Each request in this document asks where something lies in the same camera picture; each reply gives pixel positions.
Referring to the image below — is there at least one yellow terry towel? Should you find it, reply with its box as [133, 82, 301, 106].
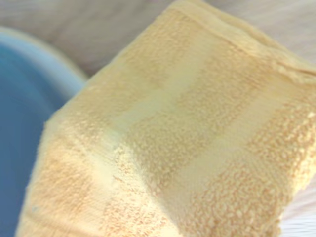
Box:
[14, 0, 316, 237]

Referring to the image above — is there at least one cream plate with tan rim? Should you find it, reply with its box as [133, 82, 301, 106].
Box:
[0, 26, 89, 112]

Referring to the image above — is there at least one dark blue plate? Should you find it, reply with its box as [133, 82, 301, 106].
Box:
[0, 40, 76, 237]

